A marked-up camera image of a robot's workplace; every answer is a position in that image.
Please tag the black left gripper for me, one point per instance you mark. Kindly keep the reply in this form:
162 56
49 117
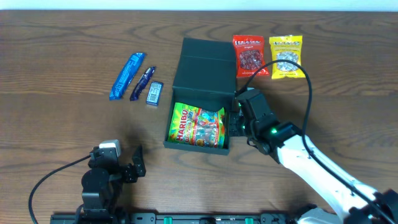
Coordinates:
129 171

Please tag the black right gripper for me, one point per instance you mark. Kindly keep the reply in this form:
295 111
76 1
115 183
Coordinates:
236 126

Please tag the green Haribo worms bag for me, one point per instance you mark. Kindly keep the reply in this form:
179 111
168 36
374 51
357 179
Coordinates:
197 127

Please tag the yellow candy bag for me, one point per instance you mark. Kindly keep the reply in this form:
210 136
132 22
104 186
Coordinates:
283 48

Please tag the long blue snack packet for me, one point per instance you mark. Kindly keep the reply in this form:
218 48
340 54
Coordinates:
126 75

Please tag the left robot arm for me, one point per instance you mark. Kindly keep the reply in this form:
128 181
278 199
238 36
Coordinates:
103 185

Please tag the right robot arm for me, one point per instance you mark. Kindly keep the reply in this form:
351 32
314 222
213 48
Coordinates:
351 200

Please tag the small blue white box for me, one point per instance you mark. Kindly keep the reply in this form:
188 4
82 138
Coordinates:
154 93

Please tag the red candy bag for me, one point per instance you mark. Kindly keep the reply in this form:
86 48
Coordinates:
249 50

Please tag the dark blue candy bar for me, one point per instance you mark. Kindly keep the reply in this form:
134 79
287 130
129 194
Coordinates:
142 83

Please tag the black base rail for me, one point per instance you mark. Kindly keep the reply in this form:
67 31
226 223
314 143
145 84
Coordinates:
151 218

